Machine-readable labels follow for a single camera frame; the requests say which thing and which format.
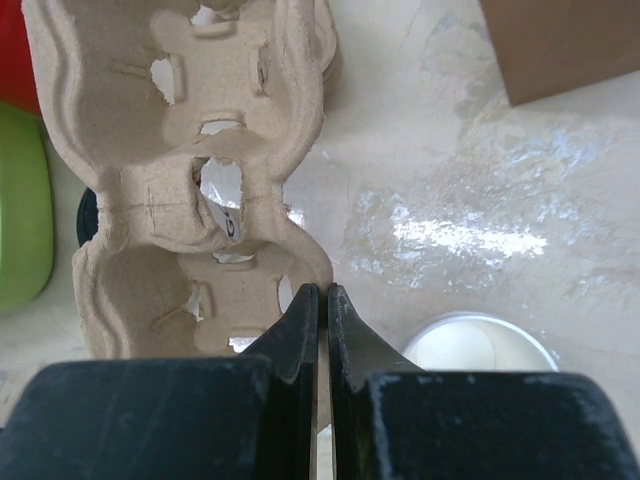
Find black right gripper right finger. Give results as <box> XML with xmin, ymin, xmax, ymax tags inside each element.
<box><xmin>327</xmin><ymin>283</ymin><xmax>421</xmax><ymax>479</ymax></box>

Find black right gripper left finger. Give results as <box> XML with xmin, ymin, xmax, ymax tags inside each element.
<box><xmin>243</xmin><ymin>284</ymin><xmax>320</xmax><ymax>479</ymax></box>

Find cardboard cup carrier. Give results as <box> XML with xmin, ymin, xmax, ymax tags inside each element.
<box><xmin>22</xmin><ymin>1</ymin><xmax>340</xmax><ymax>359</ymax></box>

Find black coffee lid on table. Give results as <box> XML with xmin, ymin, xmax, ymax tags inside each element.
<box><xmin>76</xmin><ymin>188</ymin><xmax>99</xmax><ymax>247</ymax></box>

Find white paper cup stack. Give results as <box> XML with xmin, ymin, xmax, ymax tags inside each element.
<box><xmin>403</xmin><ymin>311</ymin><xmax>558</xmax><ymax>372</ymax></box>

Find green plastic tray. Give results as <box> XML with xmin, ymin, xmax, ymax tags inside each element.
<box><xmin>1</xmin><ymin>104</ymin><xmax>54</xmax><ymax>313</ymax></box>

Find brown paper bag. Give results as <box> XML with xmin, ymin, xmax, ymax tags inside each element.
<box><xmin>480</xmin><ymin>0</ymin><xmax>639</xmax><ymax>106</ymax></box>

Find red cup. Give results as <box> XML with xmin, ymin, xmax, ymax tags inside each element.
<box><xmin>0</xmin><ymin>0</ymin><xmax>41</xmax><ymax>116</ymax></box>

